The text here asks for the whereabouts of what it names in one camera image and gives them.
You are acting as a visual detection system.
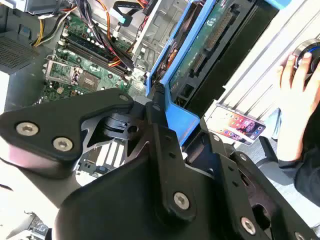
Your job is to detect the black wire with blue plug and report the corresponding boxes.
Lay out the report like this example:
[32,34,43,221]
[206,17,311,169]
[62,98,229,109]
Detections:
[112,0,161,29]

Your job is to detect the hard disk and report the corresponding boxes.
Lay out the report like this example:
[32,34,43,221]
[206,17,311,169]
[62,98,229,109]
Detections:
[144,0,297,147]

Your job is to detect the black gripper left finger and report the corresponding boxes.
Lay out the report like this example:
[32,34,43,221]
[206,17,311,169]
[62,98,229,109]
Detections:
[0,83,199,222]

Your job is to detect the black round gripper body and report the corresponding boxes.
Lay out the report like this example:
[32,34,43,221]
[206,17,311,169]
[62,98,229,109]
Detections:
[54,154,242,240]

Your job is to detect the person's bare hand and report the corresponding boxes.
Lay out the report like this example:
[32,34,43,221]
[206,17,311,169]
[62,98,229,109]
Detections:
[276,53,320,162]

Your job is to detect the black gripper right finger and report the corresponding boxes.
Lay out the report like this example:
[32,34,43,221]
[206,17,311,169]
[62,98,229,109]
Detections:
[182,117,320,240]

